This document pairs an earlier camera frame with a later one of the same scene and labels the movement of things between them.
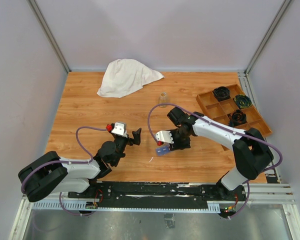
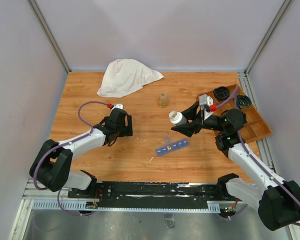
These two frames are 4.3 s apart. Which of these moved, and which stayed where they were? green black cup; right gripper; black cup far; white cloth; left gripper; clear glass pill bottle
Moved: right gripper; left gripper
Stayed: green black cup; white cloth; clear glass pill bottle; black cup far
